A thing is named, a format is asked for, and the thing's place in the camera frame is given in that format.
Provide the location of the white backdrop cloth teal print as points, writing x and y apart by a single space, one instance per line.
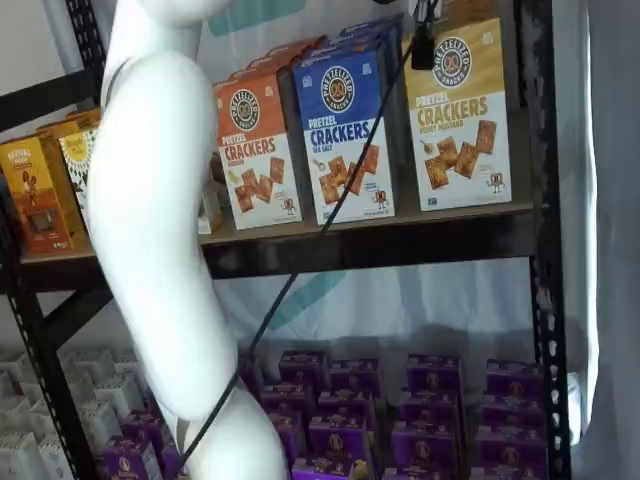
400 300

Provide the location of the orange brown snack box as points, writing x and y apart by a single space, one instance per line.
30 200
65 125

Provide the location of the yellow box with snack bar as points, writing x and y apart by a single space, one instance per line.
212 210

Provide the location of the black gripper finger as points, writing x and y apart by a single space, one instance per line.
423 47

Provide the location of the white carton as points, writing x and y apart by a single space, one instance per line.
57 460
87 364
15 369
22 460
120 392
100 425

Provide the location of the black metal shelf rack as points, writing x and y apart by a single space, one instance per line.
550 350

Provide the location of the purple snack box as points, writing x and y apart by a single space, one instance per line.
286 399
429 407
354 375
434 372
425 445
505 474
515 410
290 435
345 404
330 470
512 450
130 462
250 375
304 367
338 437
417 474
142 430
515 377

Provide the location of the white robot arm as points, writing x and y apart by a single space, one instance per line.
150 225

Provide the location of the brown wooden shelf board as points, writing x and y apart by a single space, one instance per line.
450 215

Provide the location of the white box with dark crackers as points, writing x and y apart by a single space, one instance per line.
77 160

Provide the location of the grey curtain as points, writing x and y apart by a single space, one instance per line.
605 250

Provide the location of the yellow white pretzel crackers box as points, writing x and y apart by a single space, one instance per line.
460 125
470 10

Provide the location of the blue white pretzel crackers box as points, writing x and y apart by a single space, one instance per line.
392 100
335 100
375 27

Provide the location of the orange white pretzel crackers box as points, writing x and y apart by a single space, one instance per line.
300 45
255 175
265 67

